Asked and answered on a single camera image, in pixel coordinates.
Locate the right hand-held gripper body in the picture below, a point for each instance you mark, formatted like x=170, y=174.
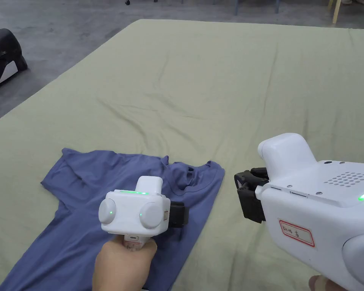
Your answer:
x=321, y=218

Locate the blue shirt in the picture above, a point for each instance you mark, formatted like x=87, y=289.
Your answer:
x=72, y=212

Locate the bed with pale green sheet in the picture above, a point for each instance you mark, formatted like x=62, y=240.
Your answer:
x=200, y=91

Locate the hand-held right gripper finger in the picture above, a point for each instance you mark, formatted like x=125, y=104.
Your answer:
x=251, y=177

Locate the black and white robot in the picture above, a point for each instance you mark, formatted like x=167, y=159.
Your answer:
x=3, y=57

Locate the person's right hand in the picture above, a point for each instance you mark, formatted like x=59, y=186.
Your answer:
x=319, y=280

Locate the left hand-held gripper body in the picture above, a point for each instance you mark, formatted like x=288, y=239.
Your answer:
x=130, y=212

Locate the person's left hand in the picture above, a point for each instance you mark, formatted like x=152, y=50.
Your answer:
x=121, y=266

